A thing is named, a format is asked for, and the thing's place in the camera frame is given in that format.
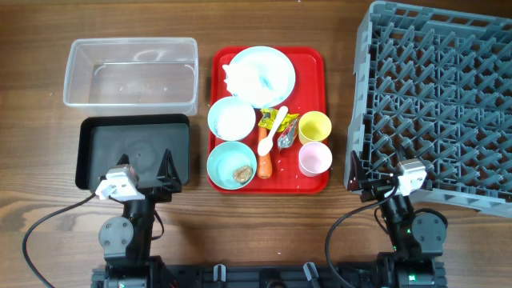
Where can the red serving tray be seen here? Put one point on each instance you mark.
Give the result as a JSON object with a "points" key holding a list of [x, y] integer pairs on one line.
{"points": [[308, 94]]}

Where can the white plastic spoon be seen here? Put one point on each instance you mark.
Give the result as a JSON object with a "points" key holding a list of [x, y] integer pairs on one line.
{"points": [[266, 144]]}

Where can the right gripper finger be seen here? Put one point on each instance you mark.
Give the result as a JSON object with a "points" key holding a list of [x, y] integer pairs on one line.
{"points": [[357, 176], [404, 153]]}

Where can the mint green bowl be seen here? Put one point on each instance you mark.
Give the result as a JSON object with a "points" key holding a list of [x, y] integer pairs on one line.
{"points": [[224, 159]]}

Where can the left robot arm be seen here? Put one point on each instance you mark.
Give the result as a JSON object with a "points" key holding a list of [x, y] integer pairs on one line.
{"points": [[126, 240]]}

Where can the light blue plate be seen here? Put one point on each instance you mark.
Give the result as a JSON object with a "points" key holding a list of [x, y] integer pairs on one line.
{"points": [[275, 67]]}

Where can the grey dishwasher rack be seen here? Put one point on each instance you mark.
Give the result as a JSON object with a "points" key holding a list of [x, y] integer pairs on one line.
{"points": [[438, 82]]}

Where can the silver red snack wrapper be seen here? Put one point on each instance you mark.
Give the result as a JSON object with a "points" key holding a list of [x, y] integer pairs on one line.
{"points": [[287, 137]]}

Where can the white tissue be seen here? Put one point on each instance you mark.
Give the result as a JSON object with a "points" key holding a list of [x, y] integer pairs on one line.
{"points": [[246, 82]]}

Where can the yellow plastic cup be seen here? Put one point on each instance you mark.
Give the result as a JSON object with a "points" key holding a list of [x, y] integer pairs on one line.
{"points": [[314, 126]]}

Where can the yellow snack wrapper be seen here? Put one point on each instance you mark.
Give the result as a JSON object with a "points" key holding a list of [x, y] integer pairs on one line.
{"points": [[270, 114]]}

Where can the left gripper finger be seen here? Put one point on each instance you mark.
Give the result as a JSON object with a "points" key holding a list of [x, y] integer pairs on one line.
{"points": [[167, 170], [123, 161]]}

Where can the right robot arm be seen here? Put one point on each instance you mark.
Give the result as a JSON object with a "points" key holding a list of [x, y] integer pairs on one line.
{"points": [[417, 236]]}

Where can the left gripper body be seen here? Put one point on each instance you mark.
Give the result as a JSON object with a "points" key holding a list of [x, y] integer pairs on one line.
{"points": [[150, 190]]}

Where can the black plastic tray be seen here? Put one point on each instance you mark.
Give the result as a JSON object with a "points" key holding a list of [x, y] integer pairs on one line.
{"points": [[143, 138]]}

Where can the brown food lump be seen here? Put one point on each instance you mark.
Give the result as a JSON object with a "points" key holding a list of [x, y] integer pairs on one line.
{"points": [[243, 174]]}

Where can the orange carrot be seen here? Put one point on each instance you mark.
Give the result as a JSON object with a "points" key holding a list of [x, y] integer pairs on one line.
{"points": [[265, 169]]}

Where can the clear plastic bin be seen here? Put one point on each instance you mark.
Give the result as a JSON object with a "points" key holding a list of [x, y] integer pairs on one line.
{"points": [[132, 76]]}

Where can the pink plastic cup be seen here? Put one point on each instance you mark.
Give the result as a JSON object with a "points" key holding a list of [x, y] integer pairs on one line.
{"points": [[314, 158]]}

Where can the light blue bowl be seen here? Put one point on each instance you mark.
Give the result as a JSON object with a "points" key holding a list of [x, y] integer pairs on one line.
{"points": [[231, 119]]}

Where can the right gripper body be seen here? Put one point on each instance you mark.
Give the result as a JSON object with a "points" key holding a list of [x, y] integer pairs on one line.
{"points": [[377, 190]]}

